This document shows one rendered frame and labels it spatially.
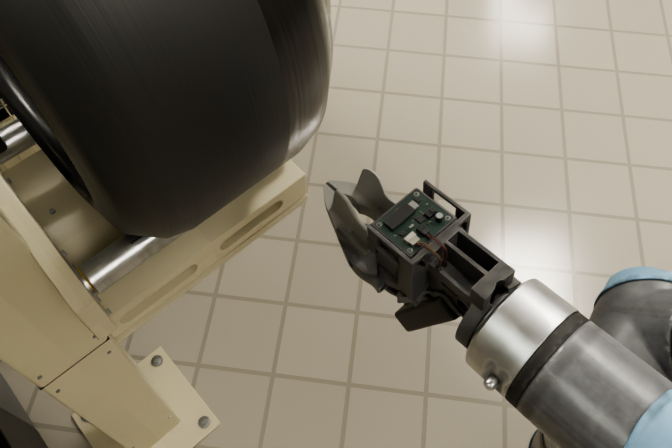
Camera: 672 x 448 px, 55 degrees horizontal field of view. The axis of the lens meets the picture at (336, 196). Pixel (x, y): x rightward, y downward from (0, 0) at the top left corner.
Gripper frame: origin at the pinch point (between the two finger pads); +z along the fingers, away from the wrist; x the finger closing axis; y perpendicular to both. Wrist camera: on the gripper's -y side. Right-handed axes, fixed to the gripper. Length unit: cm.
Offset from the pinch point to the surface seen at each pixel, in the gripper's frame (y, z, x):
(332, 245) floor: -108, 54, -35
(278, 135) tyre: 2.3, 8.7, 0.0
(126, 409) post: -78, 38, 33
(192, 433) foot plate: -108, 38, 26
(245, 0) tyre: 18.0, 10.0, -0.6
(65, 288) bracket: -15.7, 23.0, 25.9
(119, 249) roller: -18.2, 25.1, 17.9
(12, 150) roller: -17, 51, 21
